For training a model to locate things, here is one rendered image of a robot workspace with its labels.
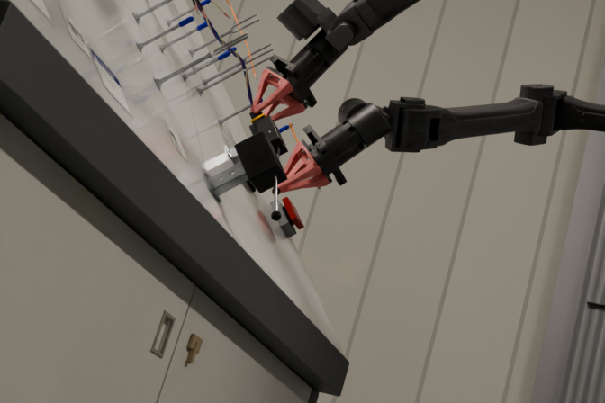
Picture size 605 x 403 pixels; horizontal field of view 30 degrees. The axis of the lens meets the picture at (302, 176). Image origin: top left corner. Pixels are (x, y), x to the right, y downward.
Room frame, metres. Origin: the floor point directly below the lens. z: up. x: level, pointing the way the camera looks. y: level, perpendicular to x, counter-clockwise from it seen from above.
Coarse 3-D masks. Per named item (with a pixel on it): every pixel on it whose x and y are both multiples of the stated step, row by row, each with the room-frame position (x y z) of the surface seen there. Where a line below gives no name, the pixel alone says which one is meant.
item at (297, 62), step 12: (312, 48) 1.74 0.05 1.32; (276, 60) 1.73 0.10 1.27; (300, 60) 1.74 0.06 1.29; (312, 60) 1.74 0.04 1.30; (324, 60) 1.74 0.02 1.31; (288, 72) 1.75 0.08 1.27; (300, 72) 1.72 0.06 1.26; (312, 72) 1.75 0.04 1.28; (324, 72) 1.77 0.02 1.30; (312, 84) 1.77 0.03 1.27; (312, 96) 1.78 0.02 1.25
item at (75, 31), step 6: (60, 6) 1.08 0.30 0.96; (66, 12) 1.09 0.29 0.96; (66, 18) 1.08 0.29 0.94; (72, 24) 1.09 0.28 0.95; (72, 30) 1.08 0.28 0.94; (78, 30) 1.11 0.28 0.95; (72, 36) 1.07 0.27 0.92; (78, 36) 1.10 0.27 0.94; (78, 42) 1.08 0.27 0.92; (84, 42) 1.11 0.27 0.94; (84, 48) 1.10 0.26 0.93
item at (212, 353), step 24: (192, 312) 1.47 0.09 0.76; (216, 312) 1.53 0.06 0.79; (192, 336) 1.48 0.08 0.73; (216, 336) 1.55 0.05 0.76; (240, 336) 1.63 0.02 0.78; (192, 360) 1.49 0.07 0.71; (216, 360) 1.58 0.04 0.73; (240, 360) 1.65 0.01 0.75; (264, 360) 1.73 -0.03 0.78; (168, 384) 1.47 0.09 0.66; (192, 384) 1.53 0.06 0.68; (216, 384) 1.60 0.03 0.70; (240, 384) 1.68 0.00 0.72; (264, 384) 1.76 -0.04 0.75; (288, 384) 1.85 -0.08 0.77
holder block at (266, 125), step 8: (264, 120) 1.74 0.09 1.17; (272, 120) 1.74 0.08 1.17; (256, 128) 1.74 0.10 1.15; (264, 128) 1.74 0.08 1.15; (272, 128) 1.73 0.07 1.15; (272, 136) 1.72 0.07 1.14; (280, 136) 1.75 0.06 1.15; (272, 144) 1.73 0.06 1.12; (280, 144) 1.74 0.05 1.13; (280, 152) 1.75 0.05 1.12
